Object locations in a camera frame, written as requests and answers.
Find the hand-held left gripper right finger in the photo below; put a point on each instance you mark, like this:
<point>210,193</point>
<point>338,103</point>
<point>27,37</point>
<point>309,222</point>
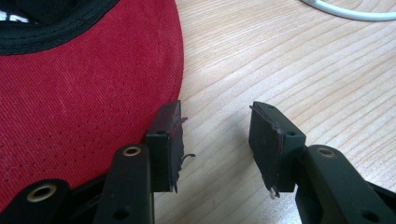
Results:
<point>311,174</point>

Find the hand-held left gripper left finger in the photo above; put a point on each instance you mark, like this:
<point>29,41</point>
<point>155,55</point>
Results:
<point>140,174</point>

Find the red and black cap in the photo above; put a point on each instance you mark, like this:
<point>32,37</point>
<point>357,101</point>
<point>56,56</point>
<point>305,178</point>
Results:
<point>81,93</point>

